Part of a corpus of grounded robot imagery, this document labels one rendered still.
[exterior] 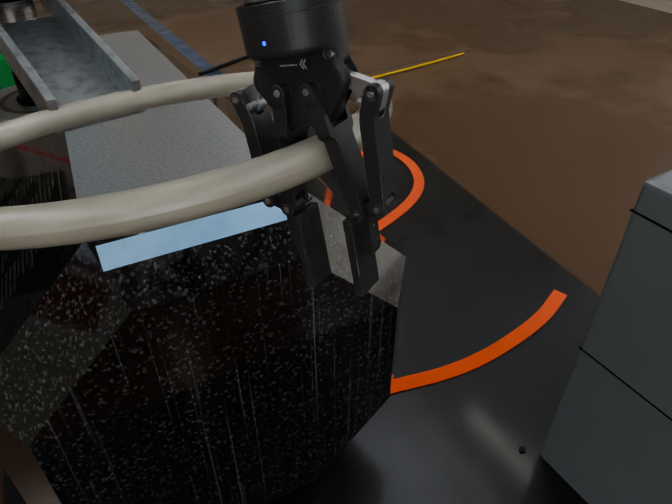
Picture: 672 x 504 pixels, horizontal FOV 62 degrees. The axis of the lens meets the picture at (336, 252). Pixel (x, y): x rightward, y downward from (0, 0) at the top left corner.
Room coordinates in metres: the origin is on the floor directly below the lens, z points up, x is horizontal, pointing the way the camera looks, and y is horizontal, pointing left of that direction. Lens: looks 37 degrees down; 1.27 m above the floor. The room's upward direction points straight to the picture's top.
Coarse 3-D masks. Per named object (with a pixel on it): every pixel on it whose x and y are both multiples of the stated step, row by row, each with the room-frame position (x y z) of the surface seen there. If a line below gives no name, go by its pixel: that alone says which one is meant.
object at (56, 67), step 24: (48, 0) 1.03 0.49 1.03; (0, 24) 0.87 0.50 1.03; (24, 24) 0.98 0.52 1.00; (48, 24) 0.99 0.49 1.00; (72, 24) 0.93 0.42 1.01; (0, 48) 0.87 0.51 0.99; (24, 48) 0.89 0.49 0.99; (48, 48) 0.90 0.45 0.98; (72, 48) 0.91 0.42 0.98; (96, 48) 0.84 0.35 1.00; (24, 72) 0.75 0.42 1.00; (48, 72) 0.83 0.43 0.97; (72, 72) 0.83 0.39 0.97; (96, 72) 0.84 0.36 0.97; (120, 72) 0.77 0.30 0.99; (48, 96) 0.68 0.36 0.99; (72, 96) 0.76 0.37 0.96
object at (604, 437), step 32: (640, 192) 0.81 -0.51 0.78; (640, 224) 0.79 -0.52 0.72; (640, 256) 0.77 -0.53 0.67; (608, 288) 0.80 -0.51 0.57; (640, 288) 0.75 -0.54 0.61; (608, 320) 0.78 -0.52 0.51; (640, 320) 0.73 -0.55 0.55; (608, 352) 0.76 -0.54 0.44; (640, 352) 0.71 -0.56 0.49; (576, 384) 0.79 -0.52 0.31; (608, 384) 0.74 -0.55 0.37; (640, 384) 0.69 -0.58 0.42; (576, 416) 0.77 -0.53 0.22; (608, 416) 0.72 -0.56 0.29; (640, 416) 0.67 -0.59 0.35; (544, 448) 0.80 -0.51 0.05; (576, 448) 0.74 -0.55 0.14; (608, 448) 0.69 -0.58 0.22; (640, 448) 0.65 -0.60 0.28; (576, 480) 0.72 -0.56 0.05; (608, 480) 0.67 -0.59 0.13; (640, 480) 0.63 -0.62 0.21
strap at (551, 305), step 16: (416, 176) 2.19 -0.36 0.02; (416, 192) 2.05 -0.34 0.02; (400, 208) 1.93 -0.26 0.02; (384, 224) 1.81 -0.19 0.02; (544, 304) 1.35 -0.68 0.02; (560, 304) 1.35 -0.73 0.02; (528, 320) 1.28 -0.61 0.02; (544, 320) 1.28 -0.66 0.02; (512, 336) 1.21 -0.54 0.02; (528, 336) 1.21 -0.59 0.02; (480, 352) 1.14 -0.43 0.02; (496, 352) 1.14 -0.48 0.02; (448, 368) 1.08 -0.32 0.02; (464, 368) 1.08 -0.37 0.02; (400, 384) 1.02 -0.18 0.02; (416, 384) 1.02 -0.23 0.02
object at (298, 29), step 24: (288, 0) 0.38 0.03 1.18; (312, 0) 0.38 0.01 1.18; (336, 0) 0.40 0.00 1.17; (240, 24) 0.40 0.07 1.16; (264, 24) 0.38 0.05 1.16; (288, 24) 0.38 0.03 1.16; (312, 24) 0.38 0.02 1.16; (336, 24) 0.39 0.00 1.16; (264, 48) 0.38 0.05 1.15; (288, 48) 0.37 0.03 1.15; (312, 48) 0.38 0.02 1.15; (336, 48) 0.38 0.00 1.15; (264, 72) 0.41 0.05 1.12; (288, 72) 0.40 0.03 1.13; (312, 72) 0.39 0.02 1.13; (336, 72) 0.38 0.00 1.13; (264, 96) 0.41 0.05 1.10; (336, 96) 0.38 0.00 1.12
